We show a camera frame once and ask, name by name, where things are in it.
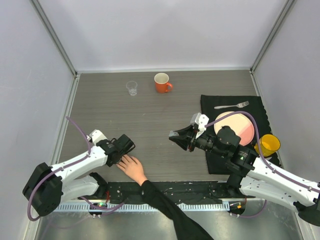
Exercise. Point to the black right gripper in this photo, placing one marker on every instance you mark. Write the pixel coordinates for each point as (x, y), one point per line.
(186, 137)

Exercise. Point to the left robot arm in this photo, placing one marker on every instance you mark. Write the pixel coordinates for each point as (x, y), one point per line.
(49, 186)

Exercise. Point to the black sleeved forearm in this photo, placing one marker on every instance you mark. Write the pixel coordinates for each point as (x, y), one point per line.
(185, 228)

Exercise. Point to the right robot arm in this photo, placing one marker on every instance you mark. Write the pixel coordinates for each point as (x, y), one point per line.
(252, 175)

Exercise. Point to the person's bare hand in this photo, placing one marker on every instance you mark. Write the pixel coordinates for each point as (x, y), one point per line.
(133, 168)

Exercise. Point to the black cloth mat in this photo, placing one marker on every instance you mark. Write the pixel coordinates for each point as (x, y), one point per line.
(215, 164)

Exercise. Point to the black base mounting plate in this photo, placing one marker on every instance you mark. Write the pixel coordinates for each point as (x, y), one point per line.
(178, 191)

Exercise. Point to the pink plate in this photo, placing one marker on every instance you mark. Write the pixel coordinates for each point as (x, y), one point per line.
(241, 125)

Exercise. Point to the orange ceramic mug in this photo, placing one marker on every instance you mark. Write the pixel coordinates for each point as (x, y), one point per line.
(162, 84)

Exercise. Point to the silver metal fork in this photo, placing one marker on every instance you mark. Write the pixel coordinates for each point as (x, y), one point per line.
(238, 105)

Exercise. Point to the clear plastic cup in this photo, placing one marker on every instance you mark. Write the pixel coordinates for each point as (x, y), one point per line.
(132, 87)

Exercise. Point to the yellow plastic cup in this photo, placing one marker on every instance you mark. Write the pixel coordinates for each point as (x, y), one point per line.
(267, 145)

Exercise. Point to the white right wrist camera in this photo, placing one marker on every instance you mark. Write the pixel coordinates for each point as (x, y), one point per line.
(199, 122)

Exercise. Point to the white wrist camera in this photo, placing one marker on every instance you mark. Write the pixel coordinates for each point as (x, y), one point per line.
(199, 122)
(96, 136)

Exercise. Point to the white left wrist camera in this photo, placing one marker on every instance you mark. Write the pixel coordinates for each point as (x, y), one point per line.
(96, 136)

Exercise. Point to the slotted cable duct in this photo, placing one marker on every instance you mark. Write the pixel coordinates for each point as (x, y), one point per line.
(85, 207)

